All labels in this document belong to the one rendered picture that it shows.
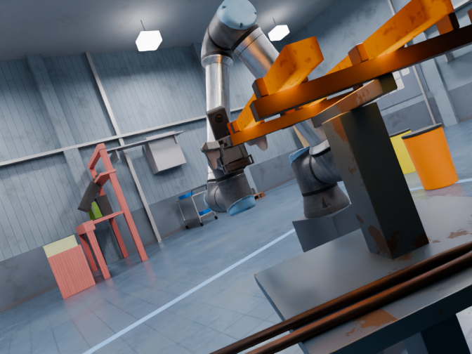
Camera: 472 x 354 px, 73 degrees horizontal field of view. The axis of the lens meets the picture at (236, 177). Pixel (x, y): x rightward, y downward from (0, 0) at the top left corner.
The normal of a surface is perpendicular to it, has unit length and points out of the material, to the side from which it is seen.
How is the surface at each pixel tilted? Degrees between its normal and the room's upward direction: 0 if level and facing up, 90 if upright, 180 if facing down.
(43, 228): 90
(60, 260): 90
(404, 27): 90
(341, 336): 0
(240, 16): 83
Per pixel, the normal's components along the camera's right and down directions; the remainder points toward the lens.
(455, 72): -0.76, 0.30
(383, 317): -0.36, -0.93
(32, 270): 0.54, -0.19
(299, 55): 0.14, -0.04
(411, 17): -0.92, 0.36
